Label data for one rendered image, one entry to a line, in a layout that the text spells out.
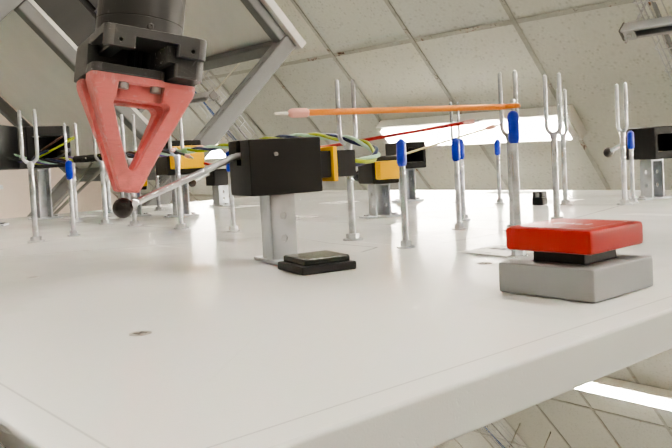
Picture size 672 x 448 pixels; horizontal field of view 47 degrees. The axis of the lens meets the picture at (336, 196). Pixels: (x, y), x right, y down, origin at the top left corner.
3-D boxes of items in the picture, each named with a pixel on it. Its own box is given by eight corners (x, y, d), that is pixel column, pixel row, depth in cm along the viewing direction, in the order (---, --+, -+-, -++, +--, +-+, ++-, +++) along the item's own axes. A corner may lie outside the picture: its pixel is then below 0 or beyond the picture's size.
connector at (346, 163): (284, 179, 59) (282, 153, 59) (337, 175, 62) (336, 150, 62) (304, 179, 57) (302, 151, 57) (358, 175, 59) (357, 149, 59)
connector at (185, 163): (200, 167, 109) (199, 145, 109) (205, 167, 108) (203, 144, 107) (170, 169, 108) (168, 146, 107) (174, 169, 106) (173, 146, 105)
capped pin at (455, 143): (470, 229, 73) (466, 137, 72) (455, 230, 72) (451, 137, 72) (463, 228, 74) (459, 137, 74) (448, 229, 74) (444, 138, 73)
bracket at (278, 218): (253, 259, 59) (249, 193, 59) (282, 256, 60) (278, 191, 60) (278, 265, 55) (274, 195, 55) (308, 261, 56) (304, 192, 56)
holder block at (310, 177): (230, 195, 58) (227, 141, 58) (298, 190, 61) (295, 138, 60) (251, 196, 54) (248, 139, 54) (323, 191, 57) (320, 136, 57)
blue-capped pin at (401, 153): (392, 247, 62) (387, 139, 61) (408, 246, 62) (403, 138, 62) (403, 249, 60) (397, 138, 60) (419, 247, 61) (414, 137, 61)
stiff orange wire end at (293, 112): (270, 119, 46) (270, 109, 46) (513, 111, 53) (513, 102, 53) (277, 117, 45) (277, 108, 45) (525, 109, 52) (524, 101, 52)
